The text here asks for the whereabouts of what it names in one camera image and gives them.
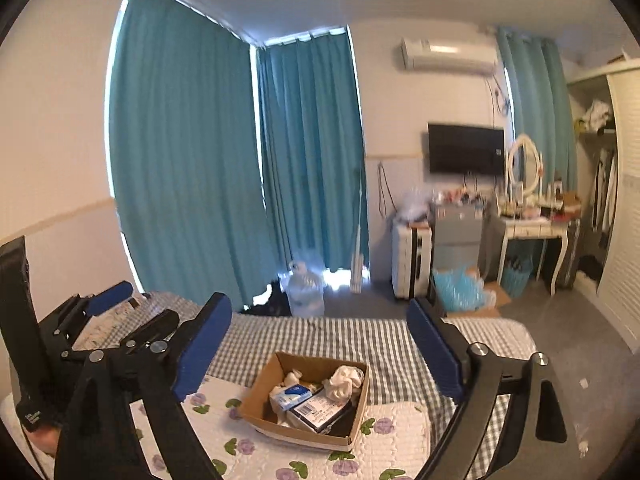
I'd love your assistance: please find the navy white tissue pack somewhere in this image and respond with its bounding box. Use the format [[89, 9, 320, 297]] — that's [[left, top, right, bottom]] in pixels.
[[285, 390, 355, 434]]

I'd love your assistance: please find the blue laundry basket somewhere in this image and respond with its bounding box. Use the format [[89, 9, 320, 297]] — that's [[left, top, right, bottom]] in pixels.
[[500, 258, 534, 298]]

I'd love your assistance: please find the white suitcase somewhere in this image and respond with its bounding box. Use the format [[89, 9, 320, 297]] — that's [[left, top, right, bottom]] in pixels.
[[392, 222, 432, 299]]

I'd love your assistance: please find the brown cardboard box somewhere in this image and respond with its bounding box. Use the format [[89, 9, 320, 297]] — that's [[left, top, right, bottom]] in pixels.
[[240, 351, 370, 452]]

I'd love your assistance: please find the white dressing table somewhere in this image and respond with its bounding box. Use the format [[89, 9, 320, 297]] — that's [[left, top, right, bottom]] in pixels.
[[484, 214, 582, 297]]

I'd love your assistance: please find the teal curtain right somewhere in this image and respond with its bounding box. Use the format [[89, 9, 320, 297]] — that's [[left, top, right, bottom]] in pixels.
[[497, 27, 577, 191]]

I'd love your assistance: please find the clear water jug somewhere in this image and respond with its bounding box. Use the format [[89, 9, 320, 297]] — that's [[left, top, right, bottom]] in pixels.
[[284, 260, 324, 318]]

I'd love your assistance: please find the blue plastic bag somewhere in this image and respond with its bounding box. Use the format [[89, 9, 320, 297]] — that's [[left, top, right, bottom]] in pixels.
[[432, 268, 497, 314]]

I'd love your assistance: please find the person's left hand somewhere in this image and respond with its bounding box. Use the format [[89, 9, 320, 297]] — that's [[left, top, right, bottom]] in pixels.
[[22, 425, 61, 457]]

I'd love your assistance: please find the grey checked bed sheet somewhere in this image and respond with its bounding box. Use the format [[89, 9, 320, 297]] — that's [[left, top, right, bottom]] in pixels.
[[74, 289, 539, 480]]

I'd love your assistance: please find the teal curtain left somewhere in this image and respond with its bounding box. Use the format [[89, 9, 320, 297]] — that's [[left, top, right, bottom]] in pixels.
[[108, 0, 277, 310]]

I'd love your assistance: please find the teal curtain middle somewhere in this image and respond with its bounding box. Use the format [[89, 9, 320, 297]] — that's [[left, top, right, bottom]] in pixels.
[[257, 30, 369, 271]]

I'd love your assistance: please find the white oval vanity mirror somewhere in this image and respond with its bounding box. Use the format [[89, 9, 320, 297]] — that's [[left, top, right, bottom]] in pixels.
[[506, 133, 544, 206]]

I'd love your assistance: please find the cream lace scrunchie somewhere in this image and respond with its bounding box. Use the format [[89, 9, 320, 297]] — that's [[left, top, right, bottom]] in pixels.
[[322, 365, 364, 402]]

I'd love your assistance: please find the small blue white pack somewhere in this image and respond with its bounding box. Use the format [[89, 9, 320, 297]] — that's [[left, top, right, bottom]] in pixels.
[[270, 384, 314, 412]]

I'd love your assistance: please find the white grey sock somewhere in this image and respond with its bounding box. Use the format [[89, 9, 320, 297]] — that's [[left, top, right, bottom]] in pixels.
[[269, 370, 303, 412]]

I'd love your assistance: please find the teal curtain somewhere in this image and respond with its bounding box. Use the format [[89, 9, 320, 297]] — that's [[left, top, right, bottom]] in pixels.
[[108, 0, 277, 310], [497, 27, 577, 191], [257, 30, 369, 271]]

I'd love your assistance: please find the grey mini fridge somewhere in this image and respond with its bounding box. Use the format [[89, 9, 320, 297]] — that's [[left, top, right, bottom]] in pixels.
[[431, 204, 484, 271]]

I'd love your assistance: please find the white wardrobe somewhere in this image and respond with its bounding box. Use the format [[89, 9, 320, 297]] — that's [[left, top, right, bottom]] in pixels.
[[567, 58, 639, 354]]

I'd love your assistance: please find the white air conditioner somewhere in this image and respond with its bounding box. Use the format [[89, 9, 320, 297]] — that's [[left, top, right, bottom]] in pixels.
[[400, 38, 498, 77]]

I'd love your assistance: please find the black wall television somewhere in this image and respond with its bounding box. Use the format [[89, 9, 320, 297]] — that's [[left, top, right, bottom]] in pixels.
[[426, 122, 506, 177]]

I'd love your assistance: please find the white floral quilted blanket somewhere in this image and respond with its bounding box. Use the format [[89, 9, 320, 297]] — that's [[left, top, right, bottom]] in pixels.
[[182, 377, 431, 479]]

